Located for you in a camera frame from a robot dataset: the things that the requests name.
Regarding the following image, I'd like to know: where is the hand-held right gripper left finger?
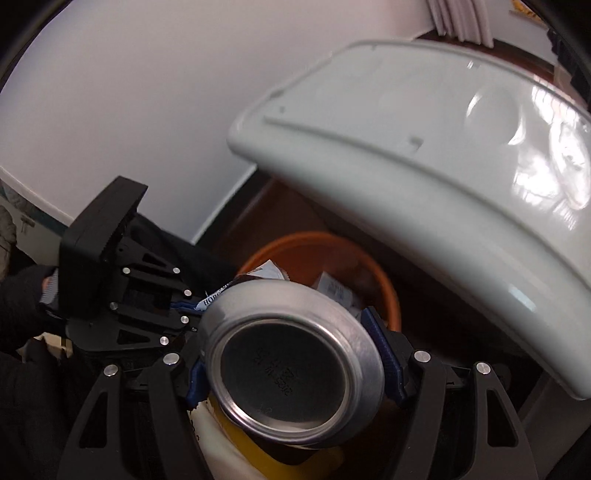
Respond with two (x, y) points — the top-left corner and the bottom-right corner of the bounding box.
(55, 328), (213, 480)

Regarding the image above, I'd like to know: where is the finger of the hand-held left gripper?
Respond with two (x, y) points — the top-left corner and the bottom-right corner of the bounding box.
(117, 236), (207, 304)
(67, 301), (202, 364)

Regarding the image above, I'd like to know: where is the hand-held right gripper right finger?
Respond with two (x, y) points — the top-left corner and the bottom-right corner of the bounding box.
(361, 307), (541, 480)

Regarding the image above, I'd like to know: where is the red drink can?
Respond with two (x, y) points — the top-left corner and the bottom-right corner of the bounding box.
(203, 279), (386, 449)

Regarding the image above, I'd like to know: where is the orange plastic bin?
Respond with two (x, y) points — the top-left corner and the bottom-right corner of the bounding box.
(238, 232), (402, 333)

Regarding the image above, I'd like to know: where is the brown white packet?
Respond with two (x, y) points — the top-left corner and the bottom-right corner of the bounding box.
(235, 261), (289, 284)

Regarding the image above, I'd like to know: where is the white plastic storage box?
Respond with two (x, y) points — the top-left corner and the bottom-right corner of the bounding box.
(228, 39), (591, 401)

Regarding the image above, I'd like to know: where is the pink dotted curtain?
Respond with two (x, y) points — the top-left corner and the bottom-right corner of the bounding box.
(427, 0), (495, 45)

